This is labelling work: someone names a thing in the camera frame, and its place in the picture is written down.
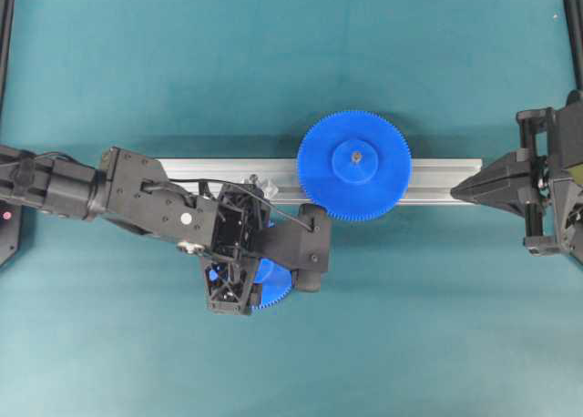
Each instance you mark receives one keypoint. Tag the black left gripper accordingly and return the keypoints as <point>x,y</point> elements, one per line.
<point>226,223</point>

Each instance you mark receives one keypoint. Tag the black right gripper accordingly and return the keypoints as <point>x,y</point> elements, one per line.
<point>547,155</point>

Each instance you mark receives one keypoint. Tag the small blue gear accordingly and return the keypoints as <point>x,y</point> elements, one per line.
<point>276,283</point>

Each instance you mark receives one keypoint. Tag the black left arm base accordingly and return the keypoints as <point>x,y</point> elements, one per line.
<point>10,227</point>

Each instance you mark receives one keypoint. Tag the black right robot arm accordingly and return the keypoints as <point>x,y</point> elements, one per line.
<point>515,186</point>

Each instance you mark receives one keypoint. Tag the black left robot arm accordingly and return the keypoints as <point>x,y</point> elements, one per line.
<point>135,193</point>

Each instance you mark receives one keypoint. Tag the large blue gear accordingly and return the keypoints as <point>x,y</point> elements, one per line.
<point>354,192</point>

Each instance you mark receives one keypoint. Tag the aluminium extrusion rail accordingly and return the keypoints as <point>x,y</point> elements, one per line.
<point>430,182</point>

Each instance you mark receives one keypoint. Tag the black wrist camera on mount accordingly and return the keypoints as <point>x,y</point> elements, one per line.
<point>304,252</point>

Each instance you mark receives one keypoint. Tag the upper white shaft bracket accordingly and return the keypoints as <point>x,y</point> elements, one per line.
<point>269,189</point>

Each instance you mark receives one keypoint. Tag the black right frame post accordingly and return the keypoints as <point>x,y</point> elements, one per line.
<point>573,13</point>

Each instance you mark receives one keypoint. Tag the black frame post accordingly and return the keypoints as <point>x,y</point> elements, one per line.
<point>573,13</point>
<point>7,14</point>

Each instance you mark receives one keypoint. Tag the black left frame post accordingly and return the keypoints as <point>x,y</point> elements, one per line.
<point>7,14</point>

